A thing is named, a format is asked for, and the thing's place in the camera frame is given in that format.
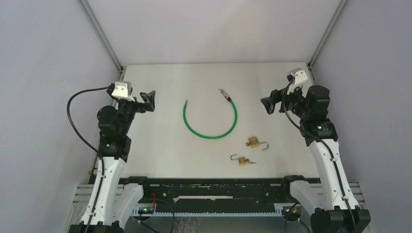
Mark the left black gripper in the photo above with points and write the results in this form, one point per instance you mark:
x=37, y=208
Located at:
x=148, y=106

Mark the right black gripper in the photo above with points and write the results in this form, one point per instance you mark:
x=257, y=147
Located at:
x=269, y=104

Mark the brass padlock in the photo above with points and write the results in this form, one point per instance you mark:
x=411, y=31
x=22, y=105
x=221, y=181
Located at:
x=253, y=142
x=241, y=160

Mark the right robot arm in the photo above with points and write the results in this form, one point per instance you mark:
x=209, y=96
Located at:
x=337, y=210

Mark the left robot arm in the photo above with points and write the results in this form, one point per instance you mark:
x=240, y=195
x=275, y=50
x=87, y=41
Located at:
x=103, y=213

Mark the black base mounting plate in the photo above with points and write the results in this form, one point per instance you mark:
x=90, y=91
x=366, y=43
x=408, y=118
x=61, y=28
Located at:
x=213, y=195

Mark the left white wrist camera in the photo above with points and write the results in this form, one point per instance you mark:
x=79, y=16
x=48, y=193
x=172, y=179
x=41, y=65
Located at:
x=122, y=91

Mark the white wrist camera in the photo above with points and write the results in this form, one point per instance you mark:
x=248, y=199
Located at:
x=297, y=77
x=122, y=91

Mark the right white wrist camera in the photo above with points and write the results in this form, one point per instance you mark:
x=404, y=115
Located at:
x=297, y=77

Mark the green cable lock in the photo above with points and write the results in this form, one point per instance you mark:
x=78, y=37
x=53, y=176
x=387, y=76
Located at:
x=211, y=126

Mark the white slotted cable duct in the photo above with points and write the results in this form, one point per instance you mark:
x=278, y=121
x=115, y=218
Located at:
x=276, y=211

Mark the left aluminium frame post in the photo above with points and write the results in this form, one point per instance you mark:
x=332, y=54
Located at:
x=86, y=8

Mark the aluminium frame post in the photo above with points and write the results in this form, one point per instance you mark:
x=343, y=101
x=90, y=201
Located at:
x=330, y=27
x=86, y=8

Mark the right aluminium frame post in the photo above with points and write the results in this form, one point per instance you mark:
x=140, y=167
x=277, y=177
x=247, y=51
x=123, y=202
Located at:
x=330, y=27

